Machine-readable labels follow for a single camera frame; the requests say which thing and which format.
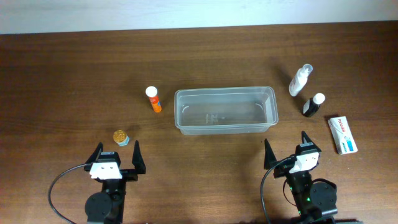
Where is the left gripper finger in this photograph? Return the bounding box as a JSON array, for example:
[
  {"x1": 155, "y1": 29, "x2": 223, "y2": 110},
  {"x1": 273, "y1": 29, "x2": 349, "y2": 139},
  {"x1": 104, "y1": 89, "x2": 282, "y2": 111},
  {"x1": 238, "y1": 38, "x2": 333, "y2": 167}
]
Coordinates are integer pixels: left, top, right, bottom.
[
  {"x1": 132, "y1": 140, "x2": 146, "y2": 174},
  {"x1": 86, "y1": 142, "x2": 103, "y2": 164}
]

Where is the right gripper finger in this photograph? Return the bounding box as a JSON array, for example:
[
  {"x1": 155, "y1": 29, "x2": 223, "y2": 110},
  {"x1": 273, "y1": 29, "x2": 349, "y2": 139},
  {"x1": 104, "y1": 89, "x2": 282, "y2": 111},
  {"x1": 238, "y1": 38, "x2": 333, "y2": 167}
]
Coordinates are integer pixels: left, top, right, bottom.
[
  {"x1": 301, "y1": 131, "x2": 322, "y2": 152},
  {"x1": 264, "y1": 139, "x2": 277, "y2": 170}
]

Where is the left black cable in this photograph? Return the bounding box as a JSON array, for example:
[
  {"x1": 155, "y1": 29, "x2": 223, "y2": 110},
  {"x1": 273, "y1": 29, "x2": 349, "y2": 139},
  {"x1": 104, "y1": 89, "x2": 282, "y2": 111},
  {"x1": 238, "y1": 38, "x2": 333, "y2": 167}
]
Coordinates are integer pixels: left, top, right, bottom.
[{"x1": 47, "y1": 164, "x2": 93, "y2": 224}]

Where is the gold lid small jar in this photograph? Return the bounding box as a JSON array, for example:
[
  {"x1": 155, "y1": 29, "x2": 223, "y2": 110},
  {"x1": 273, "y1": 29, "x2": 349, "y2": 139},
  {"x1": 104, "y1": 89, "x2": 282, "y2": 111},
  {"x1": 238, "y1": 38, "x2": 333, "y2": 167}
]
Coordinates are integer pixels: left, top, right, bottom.
[{"x1": 113, "y1": 130, "x2": 129, "y2": 146}]

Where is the black cable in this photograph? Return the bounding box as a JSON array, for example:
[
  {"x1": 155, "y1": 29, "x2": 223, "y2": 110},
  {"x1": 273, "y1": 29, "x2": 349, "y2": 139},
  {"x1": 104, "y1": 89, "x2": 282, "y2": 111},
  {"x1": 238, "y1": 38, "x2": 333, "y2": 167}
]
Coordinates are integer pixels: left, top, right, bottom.
[
  {"x1": 260, "y1": 157, "x2": 296, "y2": 224},
  {"x1": 47, "y1": 164, "x2": 93, "y2": 224}
]

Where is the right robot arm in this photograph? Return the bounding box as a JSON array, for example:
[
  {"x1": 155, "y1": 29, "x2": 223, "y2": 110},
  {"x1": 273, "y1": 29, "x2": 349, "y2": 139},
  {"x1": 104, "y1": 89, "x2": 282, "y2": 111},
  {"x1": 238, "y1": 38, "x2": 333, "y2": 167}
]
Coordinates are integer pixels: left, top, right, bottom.
[{"x1": 260, "y1": 131, "x2": 338, "y2": 223}]

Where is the black bottle white cap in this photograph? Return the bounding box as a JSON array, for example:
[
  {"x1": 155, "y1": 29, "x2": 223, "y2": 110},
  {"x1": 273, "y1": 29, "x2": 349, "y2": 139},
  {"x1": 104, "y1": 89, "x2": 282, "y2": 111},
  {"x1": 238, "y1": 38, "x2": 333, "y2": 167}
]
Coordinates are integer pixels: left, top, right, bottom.
[{"x1": 303, "y1": 93, "x2": 325, "y2": 117}]

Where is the white spray bottle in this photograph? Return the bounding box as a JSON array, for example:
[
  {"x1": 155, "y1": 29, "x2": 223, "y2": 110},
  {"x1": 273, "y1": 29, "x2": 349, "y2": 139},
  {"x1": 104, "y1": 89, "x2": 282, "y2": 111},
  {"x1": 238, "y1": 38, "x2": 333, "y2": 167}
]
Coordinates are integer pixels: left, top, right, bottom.
[{"x1": 289, "y1": 64, "x2": 313, "y2": 96}]

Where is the white Panadol box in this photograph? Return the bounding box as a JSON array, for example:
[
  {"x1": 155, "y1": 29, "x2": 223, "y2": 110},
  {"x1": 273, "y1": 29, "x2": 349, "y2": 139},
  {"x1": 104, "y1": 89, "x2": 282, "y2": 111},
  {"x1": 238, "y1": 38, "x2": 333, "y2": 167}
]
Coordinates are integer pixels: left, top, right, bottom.
[{"x1": 328, "y1": 116, "x2": 358, "y2": 155}]

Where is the clear plastic container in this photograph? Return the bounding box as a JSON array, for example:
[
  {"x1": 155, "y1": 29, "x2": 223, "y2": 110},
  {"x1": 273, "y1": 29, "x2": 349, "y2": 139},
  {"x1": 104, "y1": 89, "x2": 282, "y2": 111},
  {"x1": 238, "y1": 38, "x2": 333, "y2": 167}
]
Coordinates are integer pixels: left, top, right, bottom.
[{"x1": 174, "y1": 86, "x2": 279, "y2": 135}]

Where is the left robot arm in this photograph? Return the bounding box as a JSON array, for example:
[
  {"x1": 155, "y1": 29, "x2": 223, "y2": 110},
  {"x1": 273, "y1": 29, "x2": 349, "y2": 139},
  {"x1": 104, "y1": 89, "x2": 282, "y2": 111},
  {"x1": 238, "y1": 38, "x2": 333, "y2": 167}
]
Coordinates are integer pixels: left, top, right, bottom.
[{"x1": 84, "y1": 141, "x2": 146, "y2": 223}]

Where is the right black cable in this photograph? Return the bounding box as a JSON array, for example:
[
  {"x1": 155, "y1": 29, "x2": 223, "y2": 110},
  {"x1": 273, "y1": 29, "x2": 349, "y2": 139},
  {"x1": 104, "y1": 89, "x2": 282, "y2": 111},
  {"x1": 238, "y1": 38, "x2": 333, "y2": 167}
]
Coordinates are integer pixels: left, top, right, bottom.
[{"x1": 260, "y1": 157, "x2": 296, "y2": 224}]

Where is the orange effervescent tablet tube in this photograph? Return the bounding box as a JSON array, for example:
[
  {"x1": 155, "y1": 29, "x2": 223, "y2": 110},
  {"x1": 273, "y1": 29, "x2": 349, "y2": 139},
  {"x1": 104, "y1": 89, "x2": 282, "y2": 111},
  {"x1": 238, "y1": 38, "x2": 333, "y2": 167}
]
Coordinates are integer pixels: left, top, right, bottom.
[{"x1": 146, "y1": 86, "x2": 162, "y2": 113}]

